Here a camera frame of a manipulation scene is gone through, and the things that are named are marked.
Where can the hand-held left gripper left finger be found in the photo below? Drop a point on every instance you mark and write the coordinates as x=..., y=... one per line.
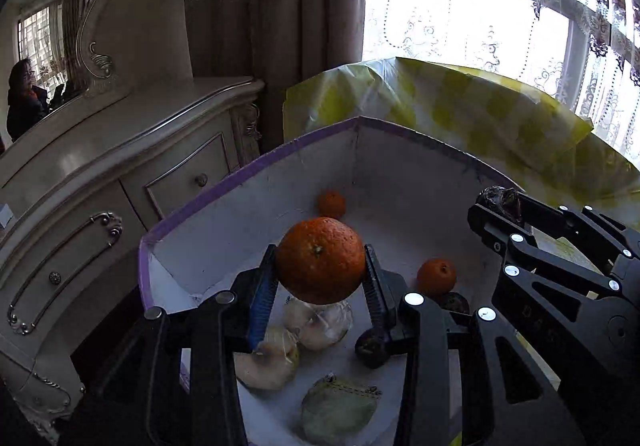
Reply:
x=260, y=311

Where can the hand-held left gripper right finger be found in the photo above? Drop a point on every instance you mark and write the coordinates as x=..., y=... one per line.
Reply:
x=372, y=296

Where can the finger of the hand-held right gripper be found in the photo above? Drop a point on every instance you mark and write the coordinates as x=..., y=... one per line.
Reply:
x=575, y=221
x=520, y=256

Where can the dark round fruit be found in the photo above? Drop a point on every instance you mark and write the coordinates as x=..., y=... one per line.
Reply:
x=495, y=199
x=371, y=351
x=452, y=303

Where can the large orange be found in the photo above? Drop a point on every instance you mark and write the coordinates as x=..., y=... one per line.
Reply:
x=320, y=261

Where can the small orange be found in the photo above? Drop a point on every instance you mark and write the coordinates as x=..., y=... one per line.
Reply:
x=436, y=276
x=331, y=204

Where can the purple and white cardboard box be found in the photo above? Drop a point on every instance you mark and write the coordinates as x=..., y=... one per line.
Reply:
x=400, y=176

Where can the round metal drawer knob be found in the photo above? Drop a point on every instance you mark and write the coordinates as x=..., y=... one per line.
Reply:
x=201, y=179
x=55, y=277

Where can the yellow checked tablecloth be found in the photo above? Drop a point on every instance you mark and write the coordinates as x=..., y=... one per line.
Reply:
x=475, y=101

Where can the cream ornate dresser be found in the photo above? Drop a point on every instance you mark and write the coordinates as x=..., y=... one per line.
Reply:
x=100, y=186

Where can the floral lace sheer curtain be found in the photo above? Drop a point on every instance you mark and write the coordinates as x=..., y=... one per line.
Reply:
x=450, y=26

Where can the brown patterned drape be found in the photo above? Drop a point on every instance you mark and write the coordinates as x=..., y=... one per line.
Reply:
x=275, y=26

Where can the cream framed mirror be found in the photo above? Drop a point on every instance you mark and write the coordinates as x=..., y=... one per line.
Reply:
x=130, y=26

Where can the window frame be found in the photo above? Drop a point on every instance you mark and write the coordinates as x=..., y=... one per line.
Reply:
x=574, y=51

